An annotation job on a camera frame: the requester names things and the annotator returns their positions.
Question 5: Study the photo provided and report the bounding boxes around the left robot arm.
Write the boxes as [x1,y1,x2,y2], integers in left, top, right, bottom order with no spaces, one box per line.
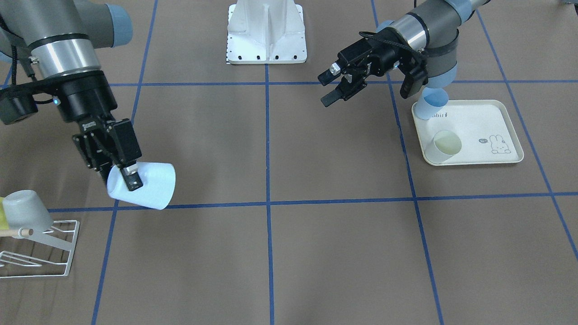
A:
[318,0,486,107]

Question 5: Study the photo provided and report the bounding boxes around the grey plastic cup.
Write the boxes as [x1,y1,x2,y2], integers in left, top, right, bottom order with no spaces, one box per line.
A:
[2,190,54,232]

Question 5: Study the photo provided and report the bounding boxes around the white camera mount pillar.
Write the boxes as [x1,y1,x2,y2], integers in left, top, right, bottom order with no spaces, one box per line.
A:
[226,0,308,65]

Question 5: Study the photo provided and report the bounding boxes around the light blue plastic cup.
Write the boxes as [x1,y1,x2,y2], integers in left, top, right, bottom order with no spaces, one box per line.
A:
[107,161,176,210]

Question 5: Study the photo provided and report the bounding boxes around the white wire cup rack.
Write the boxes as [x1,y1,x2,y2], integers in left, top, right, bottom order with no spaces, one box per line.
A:
[0,220,80,280]

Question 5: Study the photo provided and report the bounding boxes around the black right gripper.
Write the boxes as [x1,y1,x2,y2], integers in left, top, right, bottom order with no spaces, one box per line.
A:
[56,71,143,191]

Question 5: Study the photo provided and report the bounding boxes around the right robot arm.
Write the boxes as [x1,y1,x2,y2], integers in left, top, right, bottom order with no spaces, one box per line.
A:
[1,0,143,191]

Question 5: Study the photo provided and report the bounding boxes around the pale green plastic cup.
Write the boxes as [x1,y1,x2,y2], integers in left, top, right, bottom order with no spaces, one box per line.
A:
[433,130,462,157]

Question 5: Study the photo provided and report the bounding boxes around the yellow plastic cup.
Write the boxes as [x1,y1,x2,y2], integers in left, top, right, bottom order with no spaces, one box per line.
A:
[0,197,10,230]

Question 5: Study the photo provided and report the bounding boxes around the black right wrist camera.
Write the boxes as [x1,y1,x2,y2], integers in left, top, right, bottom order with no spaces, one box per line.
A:
[0,86,38,125]

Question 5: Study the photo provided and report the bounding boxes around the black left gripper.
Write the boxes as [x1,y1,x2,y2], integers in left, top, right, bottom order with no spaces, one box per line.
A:
[317,32,428,107]

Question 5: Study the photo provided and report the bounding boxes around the cream plastic tray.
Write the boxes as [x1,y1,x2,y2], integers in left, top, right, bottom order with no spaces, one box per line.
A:
[411,100,524,166]

